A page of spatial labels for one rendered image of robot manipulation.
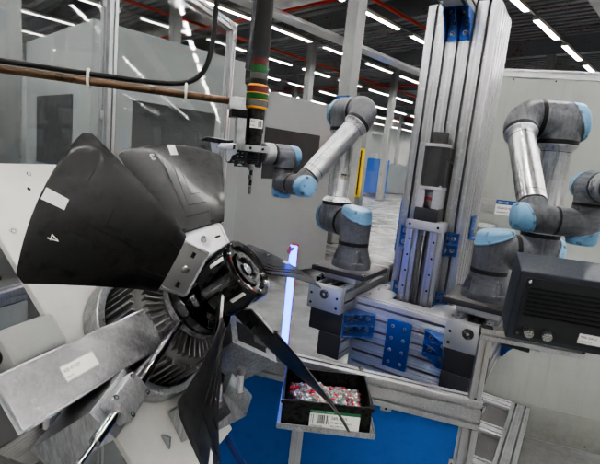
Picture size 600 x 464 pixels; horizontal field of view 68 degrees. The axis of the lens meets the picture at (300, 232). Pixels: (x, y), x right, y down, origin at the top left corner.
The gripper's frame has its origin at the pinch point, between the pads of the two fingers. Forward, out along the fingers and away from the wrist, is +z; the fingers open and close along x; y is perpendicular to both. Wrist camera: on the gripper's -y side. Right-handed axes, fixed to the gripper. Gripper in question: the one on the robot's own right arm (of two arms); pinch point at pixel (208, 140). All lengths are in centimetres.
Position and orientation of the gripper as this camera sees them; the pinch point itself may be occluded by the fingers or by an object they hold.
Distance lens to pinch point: 154.8
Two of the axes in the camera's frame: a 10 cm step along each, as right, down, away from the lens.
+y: -1.7, 9.5, 2.7
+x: -5.1, -3.2, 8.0
